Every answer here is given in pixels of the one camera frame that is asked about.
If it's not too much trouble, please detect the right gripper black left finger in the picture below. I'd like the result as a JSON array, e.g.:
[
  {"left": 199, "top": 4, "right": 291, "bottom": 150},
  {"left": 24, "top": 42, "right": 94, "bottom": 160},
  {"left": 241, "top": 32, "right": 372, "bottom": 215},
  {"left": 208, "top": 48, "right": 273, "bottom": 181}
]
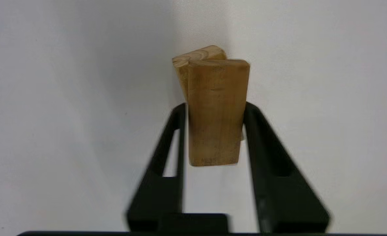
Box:
[{"left": 126, "top": 103, "right": 189, "bottom": 232}]

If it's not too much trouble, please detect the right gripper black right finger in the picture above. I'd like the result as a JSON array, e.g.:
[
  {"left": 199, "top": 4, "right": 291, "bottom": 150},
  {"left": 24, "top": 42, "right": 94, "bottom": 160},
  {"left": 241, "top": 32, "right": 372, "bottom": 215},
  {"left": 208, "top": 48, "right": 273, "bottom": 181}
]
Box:
[{"left": 244, "top": 102, "right": 331, "bottom": 233}]

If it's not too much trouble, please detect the rectangular wooden building block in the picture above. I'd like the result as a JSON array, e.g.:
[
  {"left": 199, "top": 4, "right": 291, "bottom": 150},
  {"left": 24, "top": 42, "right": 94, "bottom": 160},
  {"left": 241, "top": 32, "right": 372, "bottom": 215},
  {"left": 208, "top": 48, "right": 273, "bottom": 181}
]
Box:
[{"left": 187, "top": 59, "right": 250, "bottom": 167}]

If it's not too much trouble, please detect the arched wooden building block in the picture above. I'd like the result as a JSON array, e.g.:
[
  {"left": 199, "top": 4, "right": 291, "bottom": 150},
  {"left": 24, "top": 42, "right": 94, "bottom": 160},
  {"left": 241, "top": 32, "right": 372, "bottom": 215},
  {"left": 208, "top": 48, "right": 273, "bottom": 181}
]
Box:
[{"left": 172, "top": 45, "right": 228, "bottom": 103}]

